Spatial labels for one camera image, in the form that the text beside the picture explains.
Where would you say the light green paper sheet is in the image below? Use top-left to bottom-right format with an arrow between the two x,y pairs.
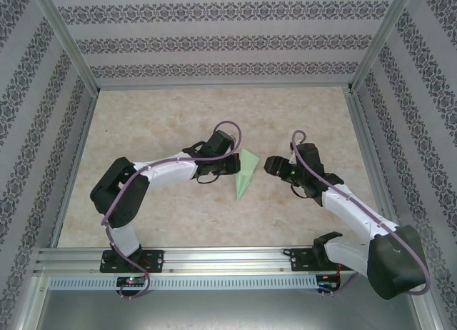
232,148 -> 261,201

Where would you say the grey metal sheet panel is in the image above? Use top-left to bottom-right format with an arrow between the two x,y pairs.
35,289 -> 436,330

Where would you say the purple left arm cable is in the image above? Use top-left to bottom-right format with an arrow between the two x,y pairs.
101,120 -> 244,301

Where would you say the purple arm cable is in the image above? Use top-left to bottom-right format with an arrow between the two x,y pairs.
291,129 -> 431,298
101,120 -> 244,301

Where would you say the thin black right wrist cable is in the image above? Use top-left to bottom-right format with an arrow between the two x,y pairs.
289,182 -> 312,200

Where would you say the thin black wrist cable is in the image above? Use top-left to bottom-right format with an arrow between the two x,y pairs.
289,182 -> 312,200
194,173 -> 221,185

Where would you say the thin black left wrist cable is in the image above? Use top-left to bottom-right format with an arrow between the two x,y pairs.
194,173 -> 221,185

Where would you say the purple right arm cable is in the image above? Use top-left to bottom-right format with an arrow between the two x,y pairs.
291,129 -> 431,298

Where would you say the aluminium table side rail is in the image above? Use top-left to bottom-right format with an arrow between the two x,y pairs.
344,86 -> 406,245
48,89 -> 101,249

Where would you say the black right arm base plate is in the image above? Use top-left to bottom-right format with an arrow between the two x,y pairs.
289,247 -> 356,273

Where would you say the aluminium mounting rail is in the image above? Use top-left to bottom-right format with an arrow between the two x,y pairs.
34,246 -> 424,276

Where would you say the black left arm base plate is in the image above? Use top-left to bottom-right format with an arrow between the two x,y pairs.
99,249 -> 166,274

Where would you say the slotted grey cable duct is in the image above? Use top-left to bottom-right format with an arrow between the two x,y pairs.
48,275 -> 318,290

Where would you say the aluminium frame post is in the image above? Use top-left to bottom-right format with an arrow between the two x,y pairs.
30,0 -> 101,94
348,0 -> 418,95

